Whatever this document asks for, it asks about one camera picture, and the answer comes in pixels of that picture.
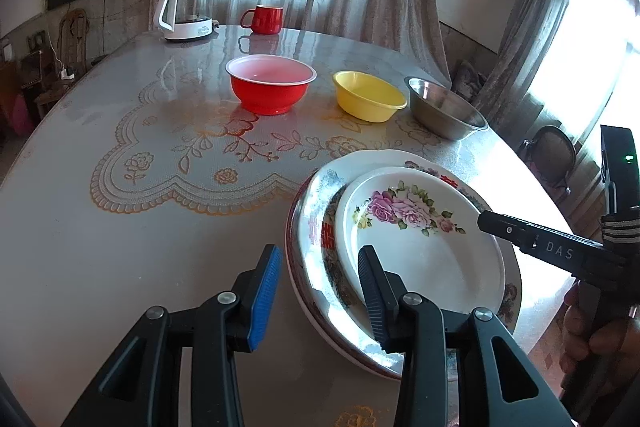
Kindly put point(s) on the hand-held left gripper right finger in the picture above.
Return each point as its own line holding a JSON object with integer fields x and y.
{"x": 372, "y": 297}

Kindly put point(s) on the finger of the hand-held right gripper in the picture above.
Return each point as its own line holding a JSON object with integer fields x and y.
{"x": 550, "y": 249}

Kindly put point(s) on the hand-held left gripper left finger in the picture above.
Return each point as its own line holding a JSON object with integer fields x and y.
{"x": 265, "y": 297}

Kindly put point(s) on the white plate purple floral rim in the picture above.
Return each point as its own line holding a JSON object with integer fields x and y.
{"x": 336, "y": 343}

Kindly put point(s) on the white plate with red characters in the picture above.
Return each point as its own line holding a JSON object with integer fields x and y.
{"x": 320, "y": 257}

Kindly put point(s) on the white plate with pink roses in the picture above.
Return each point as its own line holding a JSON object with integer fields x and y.
{"x": 430, "y": 257}

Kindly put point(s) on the stainless steel bowl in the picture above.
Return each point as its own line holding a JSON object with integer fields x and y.
{"x": 445, "y": 112}

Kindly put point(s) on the yellow bowl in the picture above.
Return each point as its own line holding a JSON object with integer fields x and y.
{"x": 367, "y": 99}

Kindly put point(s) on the red bowl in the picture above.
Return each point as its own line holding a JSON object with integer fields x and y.
{"x": 270, "y": 87}

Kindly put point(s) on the person's right hand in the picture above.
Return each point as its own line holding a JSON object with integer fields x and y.
{"x": 575, "y": 347}

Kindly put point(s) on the dark round-backed chair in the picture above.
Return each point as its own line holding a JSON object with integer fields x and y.
{"x": 552, "y": 152}

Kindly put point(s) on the narrow sheer window curtain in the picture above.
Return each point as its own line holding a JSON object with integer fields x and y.
{"x": 535, "y": 32}

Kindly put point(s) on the patterned cushion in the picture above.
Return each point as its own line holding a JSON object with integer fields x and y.
{"x": 467, "y": 79}

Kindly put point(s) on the red mug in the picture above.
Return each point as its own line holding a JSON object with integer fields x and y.
{"x": 264, "y": 19}

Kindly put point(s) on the white glass electric kettle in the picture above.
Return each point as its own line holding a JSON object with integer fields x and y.
{"x": 187, "y": 12}

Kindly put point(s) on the white power strip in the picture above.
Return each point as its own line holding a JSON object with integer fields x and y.
{"x": 66, "y": 74}

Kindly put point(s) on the pink plastic bag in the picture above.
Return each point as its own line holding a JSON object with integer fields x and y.
{"x": 20, "y": 117}

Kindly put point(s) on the wooden chair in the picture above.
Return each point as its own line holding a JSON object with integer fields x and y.
{"x": 75, "y": 34}

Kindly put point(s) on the small dark speaker cabinet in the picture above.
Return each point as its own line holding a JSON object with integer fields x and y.
{"x": 32, "y": 67}

